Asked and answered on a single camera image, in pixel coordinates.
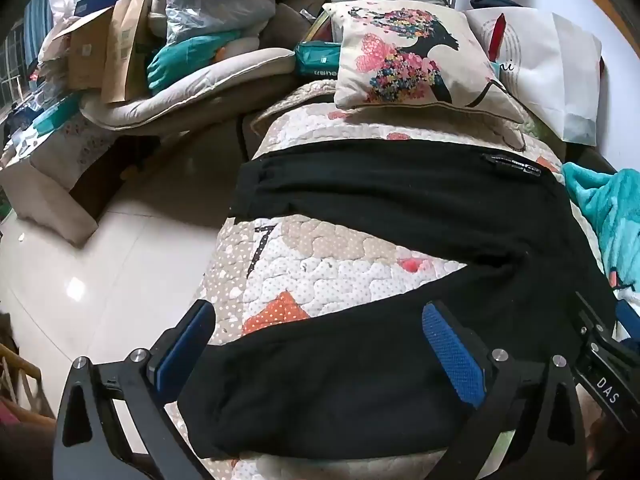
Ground beige padded cushion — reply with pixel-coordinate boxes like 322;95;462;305
80;47;298;133

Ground teal fleece blanket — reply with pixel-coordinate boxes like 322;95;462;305
562;162;640;306

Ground teal cloth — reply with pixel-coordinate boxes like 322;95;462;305
146;30;246;93

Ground cardboard box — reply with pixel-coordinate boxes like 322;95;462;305
50;7;118;93

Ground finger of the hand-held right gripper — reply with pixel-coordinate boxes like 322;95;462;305
574;290;640;356

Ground brown paper bag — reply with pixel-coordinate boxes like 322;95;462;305
101;0;153;106

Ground teal packet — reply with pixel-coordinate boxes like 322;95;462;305
294;40;343;81
30;95;83;133

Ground window grille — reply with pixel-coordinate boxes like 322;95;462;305
0;20;31;106

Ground wooden chair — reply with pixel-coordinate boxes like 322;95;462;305
0;342;56;421

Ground teal curtain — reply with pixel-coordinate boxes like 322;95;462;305
22;0;53;61

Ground heart patterned quilted blanket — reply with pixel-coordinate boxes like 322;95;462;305
165;82;621;480

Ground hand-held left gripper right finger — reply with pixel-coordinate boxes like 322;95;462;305
421;301;586;480

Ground floral printed cushion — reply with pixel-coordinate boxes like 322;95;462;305
332;1;526;123

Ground white paper bag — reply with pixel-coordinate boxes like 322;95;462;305
465;7;603;147

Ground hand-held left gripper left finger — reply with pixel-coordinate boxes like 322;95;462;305
52;299;217;480

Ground beige sofa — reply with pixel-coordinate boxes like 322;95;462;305
0;105;151;248

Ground black pants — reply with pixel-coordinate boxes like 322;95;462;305
177;139;618;461

